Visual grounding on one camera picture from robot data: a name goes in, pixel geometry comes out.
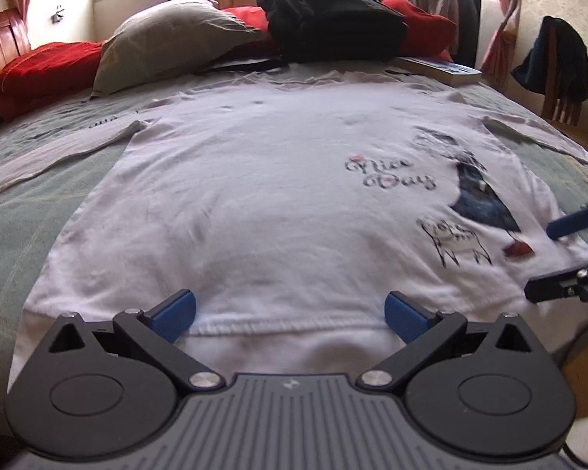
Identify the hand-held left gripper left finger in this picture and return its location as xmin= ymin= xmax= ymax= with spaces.
xmin=46 ymin=290 xmax=226 ymax=395

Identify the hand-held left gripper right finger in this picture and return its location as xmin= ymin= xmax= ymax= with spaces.
xmin=357 ymin=291 xmax=544 ymax=395

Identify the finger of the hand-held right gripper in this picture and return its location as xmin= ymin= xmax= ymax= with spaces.
xmin=546 ymin=191 xmax=588 ymax=242
xmin=525 ymin=249 xmax=588 ymax=324

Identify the white t-shirt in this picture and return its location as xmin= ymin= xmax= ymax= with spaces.
xmin=0 ymin=59 xmax=588 ymax=392

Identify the wooden chair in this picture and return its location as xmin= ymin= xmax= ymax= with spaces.
xmin=541 ymin=14 xmax=586 ymax=125

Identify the dark teal garment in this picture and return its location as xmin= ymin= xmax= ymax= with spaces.
xmin=510 ymin=16 xmax=588 ymax=103

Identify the green checked bedspread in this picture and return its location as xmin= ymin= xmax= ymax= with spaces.
xmin=0 ymin=56 xmax=588 ymax=441

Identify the paperback book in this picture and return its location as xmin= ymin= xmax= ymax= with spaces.
xmin=392 ymin=56 xmax=483 ymax=86

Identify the dark hanging jacket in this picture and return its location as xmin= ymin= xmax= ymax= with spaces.
xmin=453 ymin=0 xmax=482 ymax=69

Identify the red cushion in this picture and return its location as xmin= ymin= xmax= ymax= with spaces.
xmin=220 ymin=0 xmax=459 ymax=62

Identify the beige hanging jacket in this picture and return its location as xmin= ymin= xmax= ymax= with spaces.
xmin=412 ymin=0 xmax=460 ymax=54

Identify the red folded quilt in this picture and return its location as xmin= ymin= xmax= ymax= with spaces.
xmin=0 ymin=42 xmax=106 ymax=123

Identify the grey-green pillow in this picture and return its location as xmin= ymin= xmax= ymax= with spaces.
xmin=91 ymin=0 xmax=268 ymax=99

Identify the black backpack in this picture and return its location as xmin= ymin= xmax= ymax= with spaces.
xmin=196 ymin=0 xmax=407 ymax=76

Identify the wooden headboard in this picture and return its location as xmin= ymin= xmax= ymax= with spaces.
xmin=0 ymin=10 xmax=33 ymax=94

